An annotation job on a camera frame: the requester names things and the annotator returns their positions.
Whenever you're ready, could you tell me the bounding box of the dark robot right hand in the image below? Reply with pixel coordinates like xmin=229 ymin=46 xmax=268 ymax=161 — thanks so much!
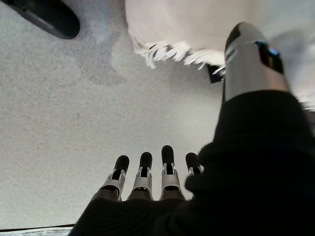
xmin=68 ymin=21 xmax=315 ymax=236

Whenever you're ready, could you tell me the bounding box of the cream fringed throw blanket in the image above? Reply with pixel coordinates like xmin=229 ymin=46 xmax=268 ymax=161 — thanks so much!
xmin=125 ymin=0 xmax=261 ymax=72

